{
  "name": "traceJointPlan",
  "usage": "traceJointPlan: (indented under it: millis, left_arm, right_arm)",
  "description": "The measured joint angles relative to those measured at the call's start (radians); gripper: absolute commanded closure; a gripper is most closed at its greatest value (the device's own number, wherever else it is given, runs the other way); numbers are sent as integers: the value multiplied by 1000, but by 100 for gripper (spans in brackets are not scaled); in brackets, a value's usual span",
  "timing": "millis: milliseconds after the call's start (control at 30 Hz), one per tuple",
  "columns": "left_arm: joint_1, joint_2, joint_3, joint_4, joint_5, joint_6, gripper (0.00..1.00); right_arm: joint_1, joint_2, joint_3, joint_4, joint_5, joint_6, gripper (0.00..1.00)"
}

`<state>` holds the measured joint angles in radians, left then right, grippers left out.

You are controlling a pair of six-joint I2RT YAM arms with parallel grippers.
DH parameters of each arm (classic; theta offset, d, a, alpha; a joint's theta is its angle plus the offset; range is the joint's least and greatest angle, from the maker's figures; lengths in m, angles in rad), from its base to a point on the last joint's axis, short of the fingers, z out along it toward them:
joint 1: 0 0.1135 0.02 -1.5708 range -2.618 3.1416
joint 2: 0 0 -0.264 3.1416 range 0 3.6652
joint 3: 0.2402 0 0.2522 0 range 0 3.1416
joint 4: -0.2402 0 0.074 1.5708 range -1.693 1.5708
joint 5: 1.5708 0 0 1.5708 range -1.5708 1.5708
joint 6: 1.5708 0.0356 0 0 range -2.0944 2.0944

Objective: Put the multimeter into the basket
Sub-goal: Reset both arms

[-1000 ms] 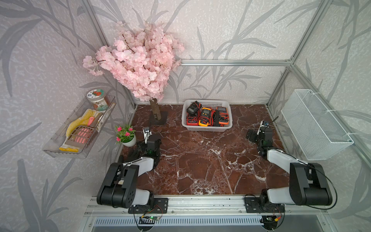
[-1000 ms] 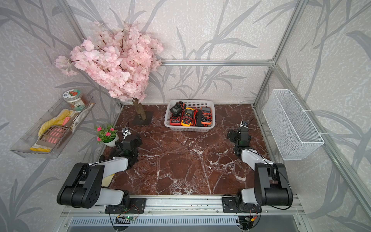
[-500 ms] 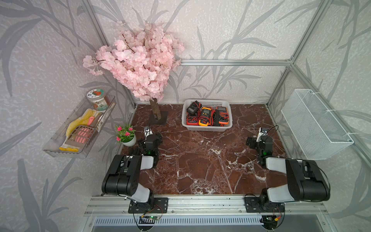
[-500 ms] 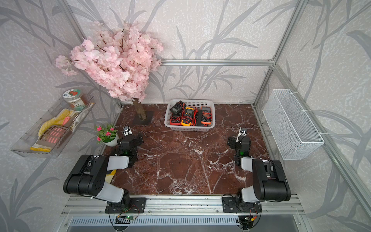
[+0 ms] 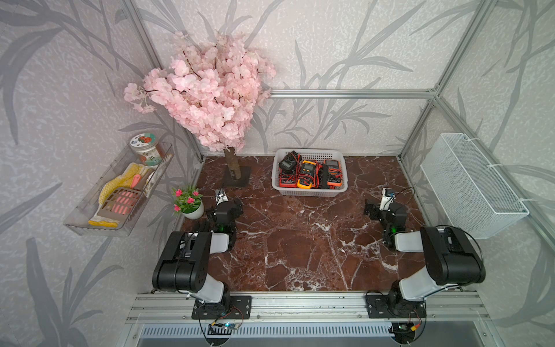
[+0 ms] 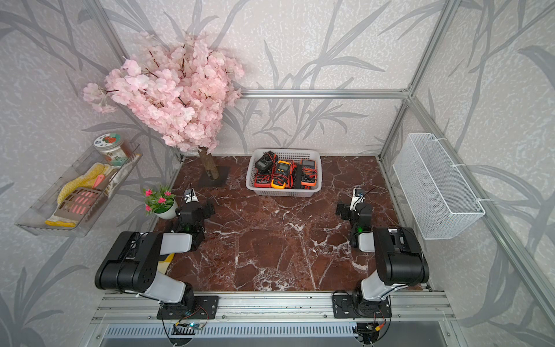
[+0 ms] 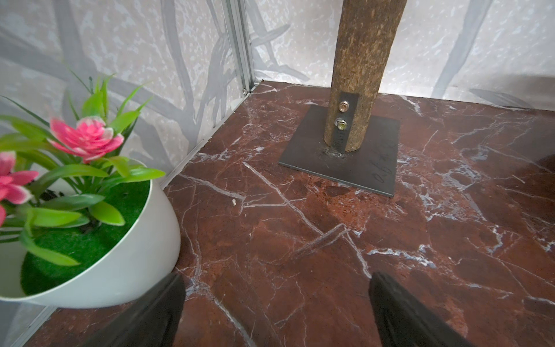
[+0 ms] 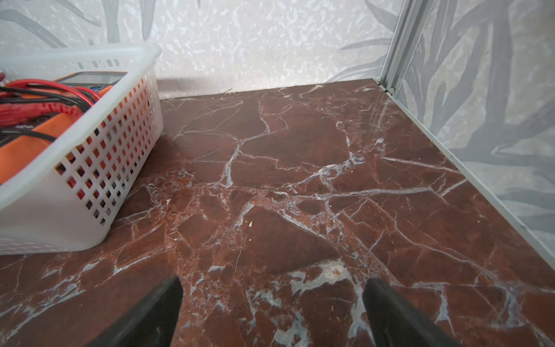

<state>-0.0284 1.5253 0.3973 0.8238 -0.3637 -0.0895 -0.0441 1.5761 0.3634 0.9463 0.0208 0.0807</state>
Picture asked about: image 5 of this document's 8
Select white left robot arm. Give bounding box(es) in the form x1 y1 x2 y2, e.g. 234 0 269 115
152 198 244 307

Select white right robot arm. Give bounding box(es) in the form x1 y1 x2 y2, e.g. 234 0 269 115
364 200 486 311

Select pink cherry blossom tree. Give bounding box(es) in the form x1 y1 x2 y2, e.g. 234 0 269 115
124 32 276 186

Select large red Aneng multimeter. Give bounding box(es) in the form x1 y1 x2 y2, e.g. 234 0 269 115
278 169 298 188

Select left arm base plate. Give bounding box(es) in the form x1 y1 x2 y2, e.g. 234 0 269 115
192 295 252 320

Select pink brown grater tool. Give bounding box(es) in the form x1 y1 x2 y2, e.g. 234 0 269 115
97 175 142 222

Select aluminium front rail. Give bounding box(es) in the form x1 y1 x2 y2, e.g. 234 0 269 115
125 291 491 324

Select slim black multimeter with probes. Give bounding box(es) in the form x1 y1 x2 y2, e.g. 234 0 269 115
317 163 329 189

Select small potted pink flowers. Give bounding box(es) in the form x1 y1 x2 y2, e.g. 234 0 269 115
173 186 205 220

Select yellow Aneng multimeter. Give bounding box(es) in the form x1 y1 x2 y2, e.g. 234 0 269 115
297 160 317 189

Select clear acrylic wall shelf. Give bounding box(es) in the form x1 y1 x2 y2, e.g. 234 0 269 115
63 142 174 237

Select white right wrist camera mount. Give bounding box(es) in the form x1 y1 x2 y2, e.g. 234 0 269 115
380 188 396 211

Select small black multimeter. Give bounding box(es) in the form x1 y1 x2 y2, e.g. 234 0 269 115
279 150 302 172

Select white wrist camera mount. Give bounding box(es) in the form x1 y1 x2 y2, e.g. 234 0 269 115
380 188 396 211
215 188 228 205

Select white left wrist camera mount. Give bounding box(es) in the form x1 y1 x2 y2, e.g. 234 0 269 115
215 188 228 205

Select white wire mesh basket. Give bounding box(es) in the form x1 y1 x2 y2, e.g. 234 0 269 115
421 133 530 239

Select jar with strawberry lid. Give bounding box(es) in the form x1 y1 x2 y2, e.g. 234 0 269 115
129 132 163 166

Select white plastic perforated basket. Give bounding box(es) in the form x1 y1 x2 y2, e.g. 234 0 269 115
272 148 348 198

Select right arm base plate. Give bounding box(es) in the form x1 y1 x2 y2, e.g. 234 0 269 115
364 293 427 320

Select orange multimeter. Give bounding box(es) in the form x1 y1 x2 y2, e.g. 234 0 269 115
322 159 343 189

